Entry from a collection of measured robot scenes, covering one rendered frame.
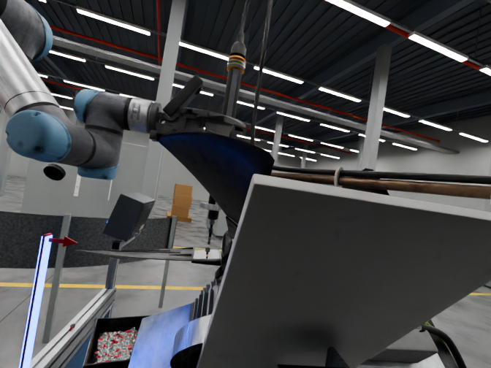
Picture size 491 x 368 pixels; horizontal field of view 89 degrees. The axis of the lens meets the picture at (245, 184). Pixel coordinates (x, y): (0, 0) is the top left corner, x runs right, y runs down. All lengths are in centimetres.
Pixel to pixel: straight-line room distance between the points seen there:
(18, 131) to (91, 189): 629
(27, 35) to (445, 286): 90
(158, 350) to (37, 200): 659
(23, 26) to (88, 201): 611
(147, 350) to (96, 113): 51
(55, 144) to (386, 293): 50
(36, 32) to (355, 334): 89
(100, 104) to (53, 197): 641
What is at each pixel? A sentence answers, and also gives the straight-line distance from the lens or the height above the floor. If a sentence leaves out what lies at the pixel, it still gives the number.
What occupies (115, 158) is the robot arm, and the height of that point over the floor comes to 138.
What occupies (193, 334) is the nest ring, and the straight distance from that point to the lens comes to 46.
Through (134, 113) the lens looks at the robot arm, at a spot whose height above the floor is 148.
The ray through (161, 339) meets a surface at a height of 101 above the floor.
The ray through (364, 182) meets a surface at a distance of 39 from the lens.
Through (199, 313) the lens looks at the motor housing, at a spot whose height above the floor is 112.
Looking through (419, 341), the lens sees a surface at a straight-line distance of 61.
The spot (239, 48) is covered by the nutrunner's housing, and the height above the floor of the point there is 168.
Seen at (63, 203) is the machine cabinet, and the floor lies 46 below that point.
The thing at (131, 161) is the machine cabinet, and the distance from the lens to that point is 665.
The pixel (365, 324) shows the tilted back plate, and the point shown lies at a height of 121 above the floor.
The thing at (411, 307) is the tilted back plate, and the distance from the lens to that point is 36.
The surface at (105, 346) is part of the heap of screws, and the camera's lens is 95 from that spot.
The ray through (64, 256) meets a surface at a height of 64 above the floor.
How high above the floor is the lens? 135
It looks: 2 degrees up
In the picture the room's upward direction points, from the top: 9 degrees clockwise
